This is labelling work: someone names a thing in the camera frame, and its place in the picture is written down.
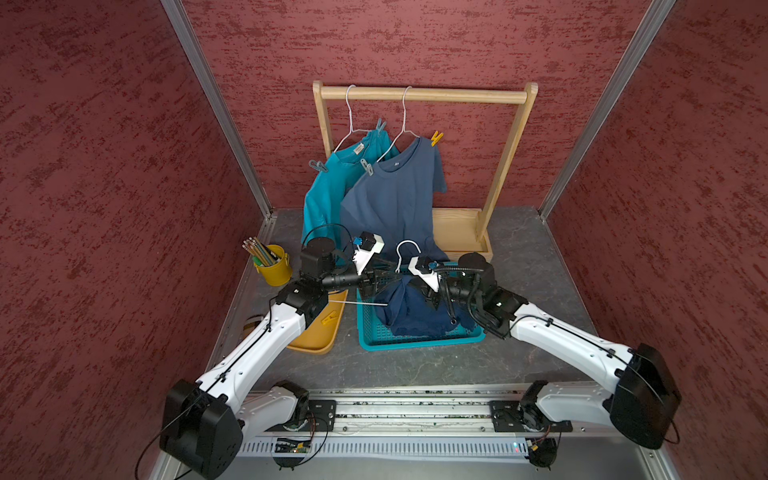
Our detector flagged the navy blue t-shirt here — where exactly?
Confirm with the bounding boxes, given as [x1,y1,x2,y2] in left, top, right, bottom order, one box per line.
[374,275,476,338]

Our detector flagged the yellow clothespin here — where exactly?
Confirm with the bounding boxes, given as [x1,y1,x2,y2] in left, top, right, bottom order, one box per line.
[321,311,339,326]
[430,131,444,147]

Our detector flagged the white wire hanger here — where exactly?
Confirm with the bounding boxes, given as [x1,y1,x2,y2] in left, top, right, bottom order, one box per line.
[376,85,419,163]
[333,84,367,153]
[326,239,424,308]

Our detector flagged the grey clothespin on teal shoulder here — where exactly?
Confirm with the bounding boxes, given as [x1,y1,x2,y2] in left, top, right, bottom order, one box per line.
[308,160,328,173]

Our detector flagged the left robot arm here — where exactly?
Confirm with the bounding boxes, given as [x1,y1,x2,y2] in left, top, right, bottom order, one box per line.
[157,232,384,479]

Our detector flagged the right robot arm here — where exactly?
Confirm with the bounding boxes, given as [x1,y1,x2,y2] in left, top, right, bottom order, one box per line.
[408,253,681,449]

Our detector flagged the teal plastic basket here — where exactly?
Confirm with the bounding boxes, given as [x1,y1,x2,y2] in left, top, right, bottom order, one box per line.
[357,276,486,352]

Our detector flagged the wooden clothes rack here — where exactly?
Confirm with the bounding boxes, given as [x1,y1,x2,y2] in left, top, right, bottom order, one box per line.
[312,80,539,261]

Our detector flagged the yellow tray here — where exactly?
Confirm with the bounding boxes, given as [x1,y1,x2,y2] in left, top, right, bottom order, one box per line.
[287,291,348,355]

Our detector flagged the teal t-shirt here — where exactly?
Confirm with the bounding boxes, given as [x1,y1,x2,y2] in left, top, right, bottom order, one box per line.
[302,127,392,248]

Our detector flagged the grey-blue t-shirt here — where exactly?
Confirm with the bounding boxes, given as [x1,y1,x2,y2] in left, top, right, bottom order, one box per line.
[339,136,448,265]

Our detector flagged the yellow pencil cup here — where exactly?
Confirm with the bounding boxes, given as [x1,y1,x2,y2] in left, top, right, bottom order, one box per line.
[252,244,293,287]

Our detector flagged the grey clothespin on grey-blue shirt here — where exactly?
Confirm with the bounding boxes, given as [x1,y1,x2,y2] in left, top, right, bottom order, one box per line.
[360,159,374,176]

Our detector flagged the coloured pencils bunch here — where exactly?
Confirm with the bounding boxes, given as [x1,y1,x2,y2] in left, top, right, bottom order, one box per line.
[242,237,280,267]

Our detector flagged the left corner aluminium profile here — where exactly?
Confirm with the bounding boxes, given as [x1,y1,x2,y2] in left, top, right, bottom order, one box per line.
[160,0,274,223]

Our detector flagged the corner aluminium profile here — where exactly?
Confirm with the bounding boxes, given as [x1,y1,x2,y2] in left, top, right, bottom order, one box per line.
[538,0,676,224]
[160,0,274,223]

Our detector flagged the right corner aluminium profile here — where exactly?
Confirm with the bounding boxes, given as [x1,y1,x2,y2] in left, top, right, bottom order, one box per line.
[538,0,676,224]

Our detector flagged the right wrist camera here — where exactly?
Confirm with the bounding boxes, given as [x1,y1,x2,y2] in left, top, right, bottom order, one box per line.
[408,255,444,293]

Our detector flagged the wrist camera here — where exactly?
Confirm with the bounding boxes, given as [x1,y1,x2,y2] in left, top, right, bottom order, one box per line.
[408,255,444,293]
[352,231,385,275]

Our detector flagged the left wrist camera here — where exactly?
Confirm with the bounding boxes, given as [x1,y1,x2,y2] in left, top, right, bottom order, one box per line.
[352,231,385,275]

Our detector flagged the aluminium rail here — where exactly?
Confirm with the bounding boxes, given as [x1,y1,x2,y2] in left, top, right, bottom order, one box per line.
[235,382,619,466]

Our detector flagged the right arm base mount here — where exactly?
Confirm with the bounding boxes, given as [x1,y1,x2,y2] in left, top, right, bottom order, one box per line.
[488,400,573,435]

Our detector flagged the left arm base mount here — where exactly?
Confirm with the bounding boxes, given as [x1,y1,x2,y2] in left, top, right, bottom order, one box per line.
[267,399,338,434]

